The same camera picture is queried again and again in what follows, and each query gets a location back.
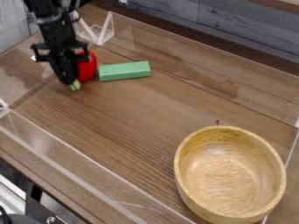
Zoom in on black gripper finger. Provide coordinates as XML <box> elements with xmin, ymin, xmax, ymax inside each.
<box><xmin>49</xmin><ymin>56</ymin><xmax>78</xmax><ymax>86</ymax></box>
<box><xmin>76</xmin><ymin>51</ymin><xmax>90</xmax><ymax>62</ymax></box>

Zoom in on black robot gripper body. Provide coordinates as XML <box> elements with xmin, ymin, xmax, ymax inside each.
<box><xmin>30</xmin><ymin>16</ymin><xmax>88</xmax><ymax>62</ymax></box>

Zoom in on red toy strawberry green leaves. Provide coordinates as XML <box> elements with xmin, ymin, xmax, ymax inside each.
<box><xmin>69</xmin><ymin>52</ymin><xmax>98</xmax><ymax>91</ymax></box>

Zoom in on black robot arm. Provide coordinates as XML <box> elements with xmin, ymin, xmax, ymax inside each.
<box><xmin>24</xmin><ymin>0</ymin><xmax>89</xmax><ymax>86</ymax></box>

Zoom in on green rectangular block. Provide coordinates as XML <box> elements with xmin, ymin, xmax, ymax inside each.
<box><xmin>98</xmin><ymin>61</ymin><xmax>150</xmax><ymax>81</ymax></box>

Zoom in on wooden bowl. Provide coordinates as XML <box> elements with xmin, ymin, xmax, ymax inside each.
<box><xmin>173</xmin><ymin>125</ymin><xmax>285</xmax><ymax>224</ymax></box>

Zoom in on clear acrylic enclosure wall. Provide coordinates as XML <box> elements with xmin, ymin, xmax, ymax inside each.
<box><xmin>0</xmin><ymin>2</ymin><xmax>299</xmax><ymax>224</ymax></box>

